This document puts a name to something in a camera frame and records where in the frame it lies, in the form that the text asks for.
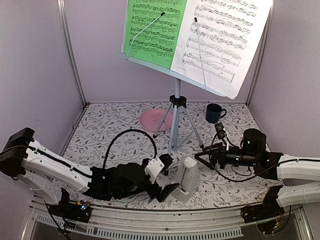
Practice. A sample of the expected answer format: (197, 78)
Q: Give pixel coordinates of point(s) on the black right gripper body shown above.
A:
(222, 161)

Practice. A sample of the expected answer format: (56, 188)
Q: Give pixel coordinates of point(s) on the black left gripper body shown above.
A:
(154, 194)

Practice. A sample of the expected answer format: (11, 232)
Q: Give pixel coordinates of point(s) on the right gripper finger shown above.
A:
(213, 149)
(200, 158)

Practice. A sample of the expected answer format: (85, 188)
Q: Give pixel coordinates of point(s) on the white metronome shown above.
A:
(188, 179)

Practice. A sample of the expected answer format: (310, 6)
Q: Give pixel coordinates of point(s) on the grey perforated music stand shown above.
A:
(177, 101)

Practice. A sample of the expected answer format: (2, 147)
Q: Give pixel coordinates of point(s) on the white sheet music paper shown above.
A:
(217, 42)

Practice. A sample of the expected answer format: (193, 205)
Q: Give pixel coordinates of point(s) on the green sheet music paper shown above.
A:
(151, 30)

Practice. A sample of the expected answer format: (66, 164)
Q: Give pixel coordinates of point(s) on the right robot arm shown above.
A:
(267, 165)

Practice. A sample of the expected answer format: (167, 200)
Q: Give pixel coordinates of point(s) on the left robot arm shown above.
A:
(25, 159)

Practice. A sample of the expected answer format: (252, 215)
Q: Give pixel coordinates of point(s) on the dark blue cup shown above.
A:
(214, 112)

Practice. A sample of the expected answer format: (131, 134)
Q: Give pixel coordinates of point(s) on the pink plastic plate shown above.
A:
(151, 119)

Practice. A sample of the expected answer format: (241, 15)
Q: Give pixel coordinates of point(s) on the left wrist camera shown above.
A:
(157, 165)

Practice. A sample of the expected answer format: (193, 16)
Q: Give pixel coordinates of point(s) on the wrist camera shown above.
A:
(222, 135)
(157, 165)

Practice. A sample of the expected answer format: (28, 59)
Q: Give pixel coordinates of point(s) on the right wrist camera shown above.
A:
(222, 135)

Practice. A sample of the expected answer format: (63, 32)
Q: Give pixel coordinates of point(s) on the front aluminium rail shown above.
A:
(208, 215)

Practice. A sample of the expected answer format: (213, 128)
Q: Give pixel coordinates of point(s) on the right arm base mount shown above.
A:
(262, 212)

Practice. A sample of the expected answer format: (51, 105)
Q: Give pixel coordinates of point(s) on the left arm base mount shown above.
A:
(76, 211)

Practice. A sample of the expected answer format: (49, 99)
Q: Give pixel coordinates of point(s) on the right aluminium frame post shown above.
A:
(260, 55)

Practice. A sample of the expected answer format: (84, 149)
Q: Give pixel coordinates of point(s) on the aluminium frame post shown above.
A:
(62, 13)
(260, 55)

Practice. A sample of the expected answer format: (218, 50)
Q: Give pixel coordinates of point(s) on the left aluminium frame post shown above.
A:
(62, 13)

